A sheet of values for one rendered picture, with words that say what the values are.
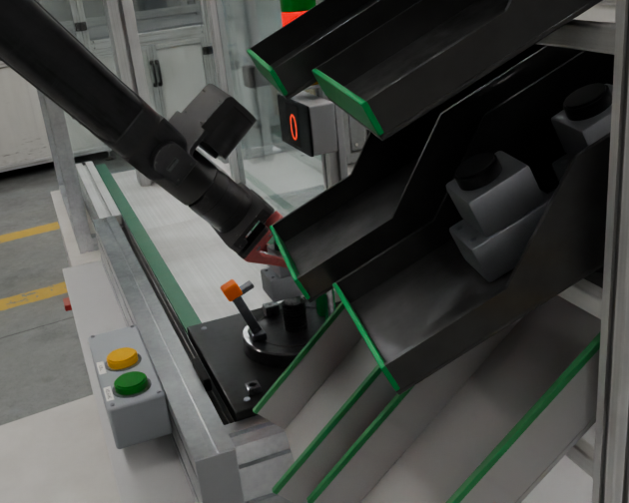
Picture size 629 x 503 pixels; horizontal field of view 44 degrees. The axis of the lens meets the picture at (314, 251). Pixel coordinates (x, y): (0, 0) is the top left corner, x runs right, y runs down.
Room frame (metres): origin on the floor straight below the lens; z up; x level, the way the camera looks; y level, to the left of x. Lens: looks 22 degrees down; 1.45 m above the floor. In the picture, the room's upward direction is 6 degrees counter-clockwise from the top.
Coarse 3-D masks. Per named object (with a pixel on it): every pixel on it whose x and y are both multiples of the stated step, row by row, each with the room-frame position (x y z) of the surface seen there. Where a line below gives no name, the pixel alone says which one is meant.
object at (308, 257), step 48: (528, 48) 0.68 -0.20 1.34; (480, 96) 0.57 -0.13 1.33; (384, 144) 0.69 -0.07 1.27; (432, 144) 0.56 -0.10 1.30; (336, 192) 0.68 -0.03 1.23; (384, 192) 0.66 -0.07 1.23; (432, 192) 0.56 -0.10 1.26; (288, 240) 0.67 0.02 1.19; (336, 240) 0.62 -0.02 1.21; (384, 240) 0.55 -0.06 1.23
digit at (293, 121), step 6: (288, 108) 1.11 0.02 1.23; (294, 108) 1.08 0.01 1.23; (288, 114) 1.11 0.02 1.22; (294, 114) 1.09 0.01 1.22; (288, 120) 1.11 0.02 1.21; (294, 120) 1.09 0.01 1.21; (288, 126) 1.12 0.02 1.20; (294, 126) 1.09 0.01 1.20; (294, 132) 1.09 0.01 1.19; (294, 138) 1.10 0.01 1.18; (300, 138) 1.07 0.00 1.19; (294, 144) 1.10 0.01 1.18; (300, 144) 1.07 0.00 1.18
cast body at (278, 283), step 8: (272, 248) 0.89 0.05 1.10; (280, 256) 0.86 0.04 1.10; (264, 272) 0.88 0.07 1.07; (272, 272) 0.88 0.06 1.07; (280, 272) 0.86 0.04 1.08; (288, 272) 0.86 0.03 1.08; (264, 280) 0.88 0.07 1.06; (272, 280) 0.86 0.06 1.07; (280, 280) 0.86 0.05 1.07; (288, 280) 0.86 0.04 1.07; (264, 288) 0.89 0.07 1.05; (272, 288) 0.85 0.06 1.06; (280, 288) 0.86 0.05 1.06; (288, 288) 0.86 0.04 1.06; (296, 288) 0.86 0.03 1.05; (272, 296) 0.86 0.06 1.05; (280, 296) 0.86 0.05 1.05; (288, 296) 0.86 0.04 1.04
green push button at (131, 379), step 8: (120, 376) 0.83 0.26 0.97; (128, 376) 0.83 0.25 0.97; (136, 376) 0.83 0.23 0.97; (144, 376) 0.83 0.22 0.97; (120, 384) 0.82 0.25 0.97; (128, 384) 0.81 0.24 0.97; (136, 384) 0.81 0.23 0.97; (144, 384) 0.82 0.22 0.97; (120, 392) 0.81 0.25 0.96; (128, 392) 0.81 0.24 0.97; (136, 392) 0.81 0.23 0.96
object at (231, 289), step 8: (232, 280) 0.86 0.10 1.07; (248, 280) 0.87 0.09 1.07; (224, 288) 0.85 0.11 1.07; (232, 288) 0.85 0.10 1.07; (240, 288) 0.85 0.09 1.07; (248, 288) 0.86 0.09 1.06; (232, 296) 0.85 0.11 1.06; (240, 296) 0.85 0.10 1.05; (240, 304) 0.85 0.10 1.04; (240, 312) 0.85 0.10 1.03; (248, 312) 0.86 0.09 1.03; (248, 320) 0.86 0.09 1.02; (256, 320) 0.86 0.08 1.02; (256, 328) 0.86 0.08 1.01
